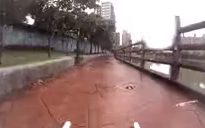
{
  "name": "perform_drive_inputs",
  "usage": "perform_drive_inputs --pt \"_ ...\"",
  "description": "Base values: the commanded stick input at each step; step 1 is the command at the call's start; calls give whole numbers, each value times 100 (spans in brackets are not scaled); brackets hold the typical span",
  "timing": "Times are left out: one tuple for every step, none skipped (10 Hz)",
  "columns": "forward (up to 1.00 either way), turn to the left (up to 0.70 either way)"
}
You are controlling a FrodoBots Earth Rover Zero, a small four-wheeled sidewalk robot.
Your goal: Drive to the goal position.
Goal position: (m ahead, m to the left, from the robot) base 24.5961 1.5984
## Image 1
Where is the red paved path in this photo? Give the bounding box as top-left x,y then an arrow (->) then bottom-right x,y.
0,55 -> 205,128

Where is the row of trees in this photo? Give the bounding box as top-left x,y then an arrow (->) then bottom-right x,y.
0,0 -> 117,66

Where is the tall pale building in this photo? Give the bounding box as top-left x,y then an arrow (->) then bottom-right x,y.
96,1 -> 116,31

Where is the robot's own part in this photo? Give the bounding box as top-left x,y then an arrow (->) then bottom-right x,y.
133,121 -> 142,128
61,120 -> 72,128

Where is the grass lawn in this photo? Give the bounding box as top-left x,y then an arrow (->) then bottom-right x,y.
0,49 -> 74,69

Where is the water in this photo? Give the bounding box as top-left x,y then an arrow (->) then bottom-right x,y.
121,54 -> 205,90

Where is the low distant building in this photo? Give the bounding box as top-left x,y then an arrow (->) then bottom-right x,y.
181,33 -> 205,45

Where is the wooden rail fence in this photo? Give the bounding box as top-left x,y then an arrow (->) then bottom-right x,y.
113,15 -> 205,82

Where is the grey long wall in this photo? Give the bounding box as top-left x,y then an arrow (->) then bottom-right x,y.
0,25 -> 103,54

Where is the low concrete kerb wall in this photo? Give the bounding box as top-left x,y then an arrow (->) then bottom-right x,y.
0,53 -> 106,104

